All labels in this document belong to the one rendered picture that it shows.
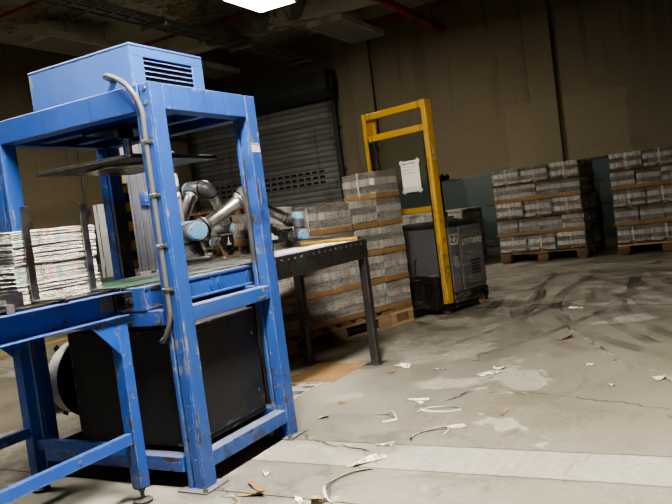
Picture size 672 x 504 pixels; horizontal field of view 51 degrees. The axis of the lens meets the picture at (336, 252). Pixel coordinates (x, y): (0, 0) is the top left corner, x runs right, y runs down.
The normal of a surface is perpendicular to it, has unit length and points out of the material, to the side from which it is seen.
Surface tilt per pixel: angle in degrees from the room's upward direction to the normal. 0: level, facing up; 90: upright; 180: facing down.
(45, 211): 90
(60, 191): 90
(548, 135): 90
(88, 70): 90
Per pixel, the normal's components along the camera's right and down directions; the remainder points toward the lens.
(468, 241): 0.69, -0.05
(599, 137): -0.47, 0.11
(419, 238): -0.72, 0.13
